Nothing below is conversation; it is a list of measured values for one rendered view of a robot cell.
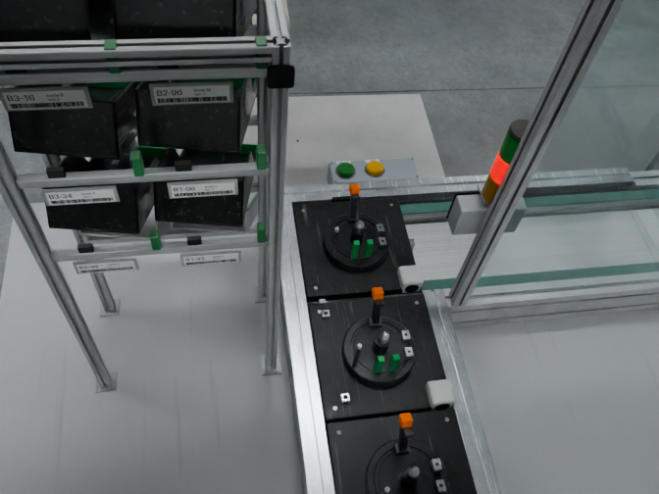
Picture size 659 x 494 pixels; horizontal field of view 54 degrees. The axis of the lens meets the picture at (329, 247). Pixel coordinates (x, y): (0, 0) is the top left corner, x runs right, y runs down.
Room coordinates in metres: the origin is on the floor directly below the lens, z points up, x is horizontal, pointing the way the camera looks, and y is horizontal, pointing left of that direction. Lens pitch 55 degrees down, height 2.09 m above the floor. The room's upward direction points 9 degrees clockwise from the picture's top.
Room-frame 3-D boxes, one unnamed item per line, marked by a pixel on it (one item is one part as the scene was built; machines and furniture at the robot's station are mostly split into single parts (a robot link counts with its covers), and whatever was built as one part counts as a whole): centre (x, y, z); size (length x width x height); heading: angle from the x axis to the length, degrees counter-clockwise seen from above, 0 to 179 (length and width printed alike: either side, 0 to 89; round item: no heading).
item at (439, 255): (0.86, -0.35, 0.91); 0.84 x 0.28 x 0.10; 106
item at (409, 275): (0.74, -0.17, 0.97); 0.05 x 0.05 x 0.04; 16
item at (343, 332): (0.56, -0.12, 1.01); 0.24 x 0.24 x 0.13; 16
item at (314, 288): (0.81, -0.05, 0.96); 0.24 x 0.24 x 0.02; 16
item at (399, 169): (1.04, -0.08, 0.93); 0.21 x 0.07 x 0.06; 106
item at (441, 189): (1.03, -0.28, 0.91); 0.89 x 0.06 x 0.11; 106
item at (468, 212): (0.74, -0.27, 1.29); 0.12 x 0.05 x 0.25; 106
